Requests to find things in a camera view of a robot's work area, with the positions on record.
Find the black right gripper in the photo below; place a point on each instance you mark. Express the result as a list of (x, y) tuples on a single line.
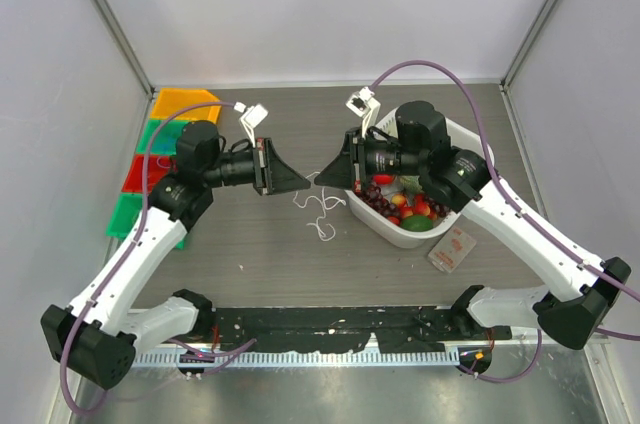
[(350, 169)]

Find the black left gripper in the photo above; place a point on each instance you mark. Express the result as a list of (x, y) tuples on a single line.
[(271, 174)]

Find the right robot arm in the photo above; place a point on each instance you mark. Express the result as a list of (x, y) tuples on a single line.
[(455, 169)]

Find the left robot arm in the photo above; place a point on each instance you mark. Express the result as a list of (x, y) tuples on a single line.
[(94, 335)]

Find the dark purple grape bunch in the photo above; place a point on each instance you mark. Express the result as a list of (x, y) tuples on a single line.
[(372, 197)]

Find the red apple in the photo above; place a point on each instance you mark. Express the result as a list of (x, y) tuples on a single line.
[(383, 180)]

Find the white plastic fruit basket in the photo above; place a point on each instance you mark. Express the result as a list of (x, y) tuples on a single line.
[(396, 235)]

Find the red yellow lychee fruit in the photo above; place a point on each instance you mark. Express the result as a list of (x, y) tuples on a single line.
[(399, 200)]

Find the red strawberry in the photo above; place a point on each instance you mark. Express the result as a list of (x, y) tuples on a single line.
[(418, 207)]

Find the green lime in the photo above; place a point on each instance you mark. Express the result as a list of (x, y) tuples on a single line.
[(417, 224)]

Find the red grape bunch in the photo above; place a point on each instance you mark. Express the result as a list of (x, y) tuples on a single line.
[(441, 210)]

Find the upper green storage bin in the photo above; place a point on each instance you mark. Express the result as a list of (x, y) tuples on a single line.
[(164, 137)]

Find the green storage bin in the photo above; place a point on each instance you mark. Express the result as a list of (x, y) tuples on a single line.
[(164, 137), (124, 216)]

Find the red storage bin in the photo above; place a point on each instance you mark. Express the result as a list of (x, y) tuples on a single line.
[(158, 167)]

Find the transparent plastic card packet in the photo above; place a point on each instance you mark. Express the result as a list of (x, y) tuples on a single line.
[(451, 250)]

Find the orange storage bin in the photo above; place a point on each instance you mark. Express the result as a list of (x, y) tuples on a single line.
[(171, 100)]

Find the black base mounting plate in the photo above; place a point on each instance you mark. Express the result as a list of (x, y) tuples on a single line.
[(339, 330)]

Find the lower green storage bin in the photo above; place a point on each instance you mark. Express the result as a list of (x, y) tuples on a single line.
[(124, 216)]

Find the white slotted cable duct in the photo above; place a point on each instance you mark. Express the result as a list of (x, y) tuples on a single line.
[(173, 357)]

